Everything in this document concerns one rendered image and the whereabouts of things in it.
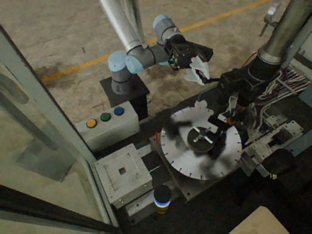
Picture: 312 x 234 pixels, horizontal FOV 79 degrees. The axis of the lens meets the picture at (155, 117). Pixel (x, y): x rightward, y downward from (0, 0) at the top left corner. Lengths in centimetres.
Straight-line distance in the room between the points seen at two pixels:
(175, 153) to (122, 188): 25
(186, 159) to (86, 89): 180
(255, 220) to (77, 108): 187
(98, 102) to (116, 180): 149
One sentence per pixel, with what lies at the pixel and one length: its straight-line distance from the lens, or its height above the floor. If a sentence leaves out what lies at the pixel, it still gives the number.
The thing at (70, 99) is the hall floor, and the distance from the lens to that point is 235.
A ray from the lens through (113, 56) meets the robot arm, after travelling 112.
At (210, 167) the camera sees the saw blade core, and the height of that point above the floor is 95.
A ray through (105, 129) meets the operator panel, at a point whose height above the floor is 90.
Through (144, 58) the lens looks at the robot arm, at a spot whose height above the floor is 115.
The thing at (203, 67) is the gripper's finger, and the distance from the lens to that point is 63.
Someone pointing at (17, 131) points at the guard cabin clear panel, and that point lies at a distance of 41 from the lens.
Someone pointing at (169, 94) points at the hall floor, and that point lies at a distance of 218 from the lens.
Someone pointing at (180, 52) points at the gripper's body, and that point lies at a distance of 64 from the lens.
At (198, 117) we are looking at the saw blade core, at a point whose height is 95.
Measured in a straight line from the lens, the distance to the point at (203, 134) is 76.
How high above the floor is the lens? 166
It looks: 56 degrees down
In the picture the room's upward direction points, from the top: 1 degrees counter-clockwise
